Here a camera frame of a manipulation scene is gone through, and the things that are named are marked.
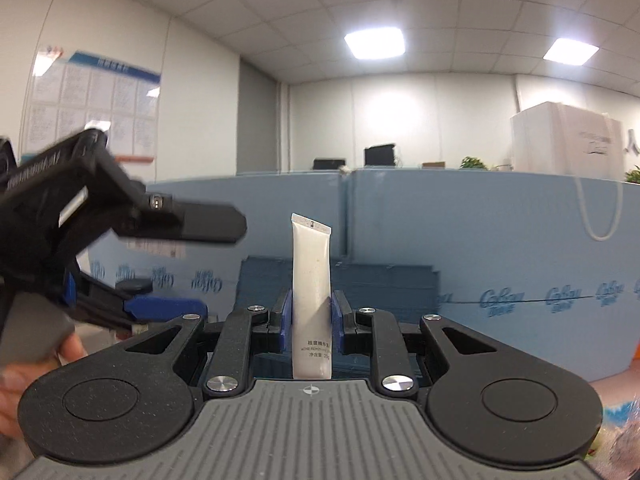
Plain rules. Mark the small distant cardboard box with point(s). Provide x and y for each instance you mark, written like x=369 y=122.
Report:
x=433 y=164

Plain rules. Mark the green potted plant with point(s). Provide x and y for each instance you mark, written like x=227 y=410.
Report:
x=473 y=163
x=633 y=175

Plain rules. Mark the person's left hand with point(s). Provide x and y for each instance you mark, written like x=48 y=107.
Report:
x=30 y=400

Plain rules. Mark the light blue partition board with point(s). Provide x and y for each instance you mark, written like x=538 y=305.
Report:
x=450 y=220

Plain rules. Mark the black monitor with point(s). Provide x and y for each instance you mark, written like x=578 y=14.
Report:
x=380 y=155
x=328 y=164

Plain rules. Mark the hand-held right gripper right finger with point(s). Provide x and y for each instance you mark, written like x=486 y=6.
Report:
x=336 y=320

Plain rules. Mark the dark blue striped box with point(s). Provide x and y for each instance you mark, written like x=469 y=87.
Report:
x=380 y=280

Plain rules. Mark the white paper bag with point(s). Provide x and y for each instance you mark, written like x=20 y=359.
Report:
x=565 y=140

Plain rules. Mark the grey door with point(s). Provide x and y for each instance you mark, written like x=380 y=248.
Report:
x=257 y=120

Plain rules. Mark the wall notice board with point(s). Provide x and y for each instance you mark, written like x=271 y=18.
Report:
x=95 y=105

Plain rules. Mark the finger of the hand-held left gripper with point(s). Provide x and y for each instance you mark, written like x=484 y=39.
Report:
x=165 y=307
x=210 y=222

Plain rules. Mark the white cosmetic tube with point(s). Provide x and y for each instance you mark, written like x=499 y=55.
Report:
x=310 y=285

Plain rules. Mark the square ceiling light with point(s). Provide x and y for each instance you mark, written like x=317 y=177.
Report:
x=374 y=43
x=571 y=51

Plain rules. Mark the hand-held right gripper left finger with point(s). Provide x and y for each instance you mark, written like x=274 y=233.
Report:
x=286 y=320

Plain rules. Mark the printed anime desk mat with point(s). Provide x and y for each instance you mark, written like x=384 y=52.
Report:
x=620 y=425

